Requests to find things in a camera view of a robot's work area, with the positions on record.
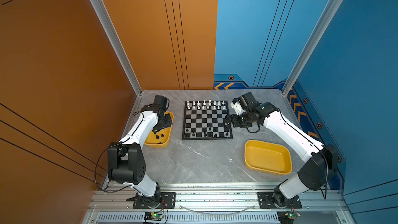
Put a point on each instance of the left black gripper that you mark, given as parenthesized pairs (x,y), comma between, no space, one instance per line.
(169,123)

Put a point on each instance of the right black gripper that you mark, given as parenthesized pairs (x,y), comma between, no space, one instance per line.
(234,124)

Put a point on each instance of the yellow tray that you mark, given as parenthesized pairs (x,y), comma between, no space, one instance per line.
(267,157)
(160,139)

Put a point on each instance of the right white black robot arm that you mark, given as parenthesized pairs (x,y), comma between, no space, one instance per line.
(320,161)

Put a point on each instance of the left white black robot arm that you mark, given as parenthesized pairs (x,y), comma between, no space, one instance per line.
(125,159)

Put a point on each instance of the right green circuit board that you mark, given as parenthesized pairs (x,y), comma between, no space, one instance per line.
(288,217)

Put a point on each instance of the green circuit board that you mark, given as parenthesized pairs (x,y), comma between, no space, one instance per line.
(153,217)
(288,217)

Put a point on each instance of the left green circuit board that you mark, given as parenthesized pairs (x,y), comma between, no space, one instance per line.
(153,217)

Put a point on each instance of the black white chessboard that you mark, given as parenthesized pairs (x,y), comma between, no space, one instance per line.
(201,115)

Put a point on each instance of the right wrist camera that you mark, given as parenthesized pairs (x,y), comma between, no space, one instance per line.
(235,104)

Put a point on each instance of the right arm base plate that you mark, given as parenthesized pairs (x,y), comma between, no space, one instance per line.
(274,200)

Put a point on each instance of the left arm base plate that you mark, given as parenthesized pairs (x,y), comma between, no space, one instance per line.
(164,199)

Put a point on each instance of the aluminium front frame rail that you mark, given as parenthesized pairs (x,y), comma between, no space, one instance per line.
(216,203)

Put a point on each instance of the left aluminium corner post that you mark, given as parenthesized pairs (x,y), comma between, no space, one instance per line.
(109,28)

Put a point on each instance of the aluminium corner post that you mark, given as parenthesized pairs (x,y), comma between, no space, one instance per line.
(109,28)
(322,24)

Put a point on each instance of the right aluminium corner post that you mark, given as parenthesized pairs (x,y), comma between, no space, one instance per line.
(322,24)

